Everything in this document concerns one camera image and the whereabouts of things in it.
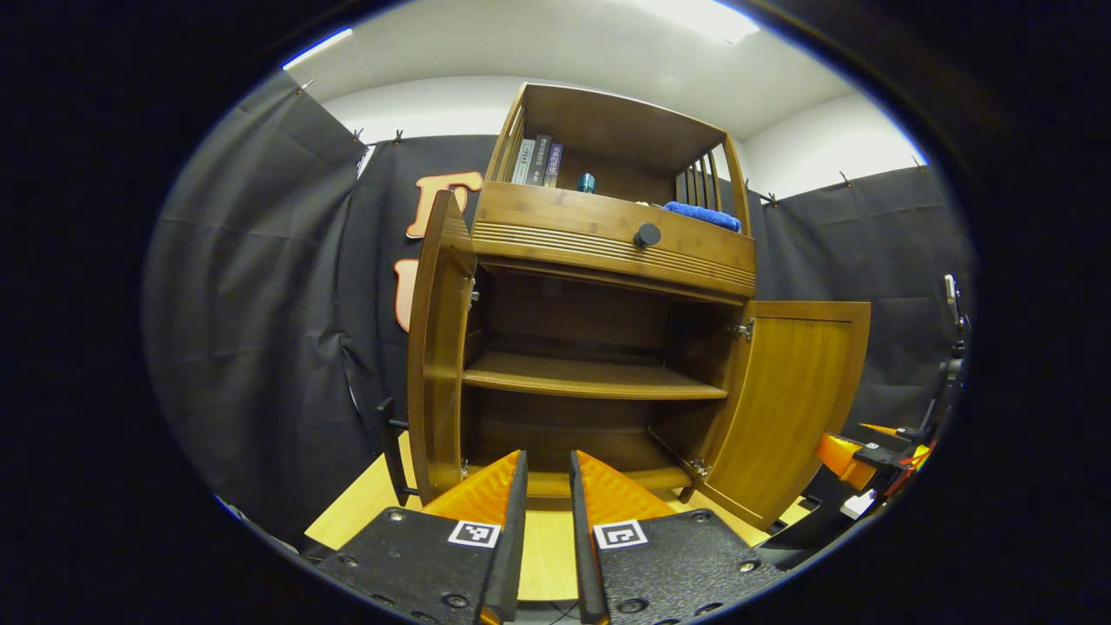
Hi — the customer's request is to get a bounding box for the ceiling light tube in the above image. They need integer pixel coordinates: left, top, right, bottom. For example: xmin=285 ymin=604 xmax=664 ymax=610
xmin=282 ymin=28 xmax=354 ymax=70

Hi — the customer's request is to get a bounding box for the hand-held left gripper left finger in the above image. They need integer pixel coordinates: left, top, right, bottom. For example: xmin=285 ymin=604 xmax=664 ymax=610
xmin=317 ymin=449 xmax=529 ymax=625

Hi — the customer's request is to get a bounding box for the black backdrop cloth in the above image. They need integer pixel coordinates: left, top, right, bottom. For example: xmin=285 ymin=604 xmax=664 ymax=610
xmin=143 ymin=71 xmax=977 ymax=539

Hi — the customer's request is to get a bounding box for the wooden double-door shoe cabinet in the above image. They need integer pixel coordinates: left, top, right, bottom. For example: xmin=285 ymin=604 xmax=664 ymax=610
xmin=406 ymin=82 xmax=871 ymax=530

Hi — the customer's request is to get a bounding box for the blue towel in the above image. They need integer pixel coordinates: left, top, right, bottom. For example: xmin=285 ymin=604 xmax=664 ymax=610
xmin=662 ymin=201 xmax=743 ymax=234

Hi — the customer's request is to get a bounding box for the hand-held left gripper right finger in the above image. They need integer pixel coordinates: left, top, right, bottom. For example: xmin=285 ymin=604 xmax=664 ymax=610
xmin=569 ymin=449 xmax=786 ymax=625

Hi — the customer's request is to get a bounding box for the black left door handle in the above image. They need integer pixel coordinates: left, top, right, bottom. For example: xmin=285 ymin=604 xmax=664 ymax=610
xmin=378 ymin=398 xmax=419 ymax=509

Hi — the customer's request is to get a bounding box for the ceiling light panel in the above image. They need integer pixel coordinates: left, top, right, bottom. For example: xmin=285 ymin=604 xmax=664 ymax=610
xmin=625 ymin=0 xmax=760 ymax=44

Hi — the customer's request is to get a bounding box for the wooden cabinet door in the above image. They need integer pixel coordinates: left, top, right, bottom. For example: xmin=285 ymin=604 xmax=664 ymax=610
xmin=694 ymin=299 xmax=871 ymax=530
xmin=406 ymin=189 xmax=478 ymax=506

